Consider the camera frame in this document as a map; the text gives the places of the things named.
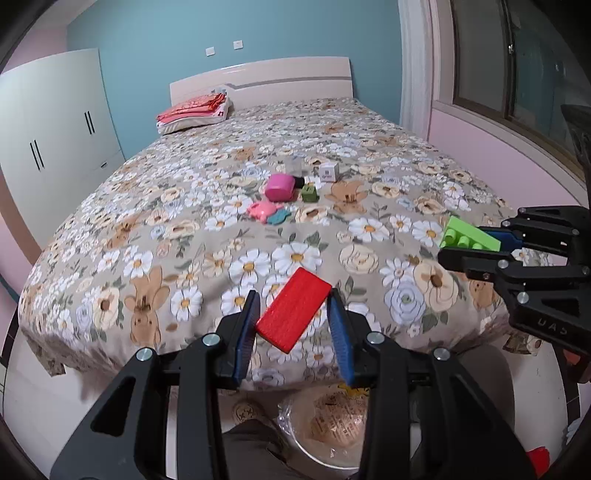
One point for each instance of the pink plastic cup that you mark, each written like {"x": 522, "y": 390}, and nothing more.
{"x": 280, "y": 187}

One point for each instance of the black foam cylinder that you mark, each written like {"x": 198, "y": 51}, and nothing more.
{"x": 299, "y": 182}

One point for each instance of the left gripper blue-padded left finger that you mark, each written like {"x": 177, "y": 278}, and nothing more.
{"x": 123, "y": 435}

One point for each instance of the white medicine box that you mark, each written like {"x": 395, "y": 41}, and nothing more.
{"x": 329, "y": 172}

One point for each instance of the red wooden block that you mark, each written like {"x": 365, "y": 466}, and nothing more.
{"x": 283, "y": 323}

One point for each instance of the folded red blanket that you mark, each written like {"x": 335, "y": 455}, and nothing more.
{"x": 203, "y": 105}

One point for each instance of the teal toy piece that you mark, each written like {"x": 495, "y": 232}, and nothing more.
{"x": 278, "y": 217}

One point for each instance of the floral bed cover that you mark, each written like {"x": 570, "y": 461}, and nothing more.
{"x": 163, "y": 248}

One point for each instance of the white curtain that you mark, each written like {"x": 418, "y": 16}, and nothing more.
{"x": 417, "y": 66}

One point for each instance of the cream bed headboard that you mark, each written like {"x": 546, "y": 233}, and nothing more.
{"x": 271, "y": 81}

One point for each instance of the dark window frame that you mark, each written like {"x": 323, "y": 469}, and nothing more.
{"x": 518, "y": 62}

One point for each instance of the dark green cube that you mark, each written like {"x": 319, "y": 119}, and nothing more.
{"x": 309, "y": 193}

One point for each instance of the green lego brick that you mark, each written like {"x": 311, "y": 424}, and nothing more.
{"x": 460, "y": 234}

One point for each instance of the white wardrobe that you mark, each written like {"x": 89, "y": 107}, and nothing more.
{"x": 58, "y": 143}

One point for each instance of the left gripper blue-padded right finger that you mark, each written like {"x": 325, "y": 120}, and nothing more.
{"x": 427, "y": 417}

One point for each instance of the trash bin with plastic liner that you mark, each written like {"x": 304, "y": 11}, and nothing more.
{"x": 327, "y": 423}

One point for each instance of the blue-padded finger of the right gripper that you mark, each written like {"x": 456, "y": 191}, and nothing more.
{"x": 551, "y": 229}
{"x": 475, "y": 272}

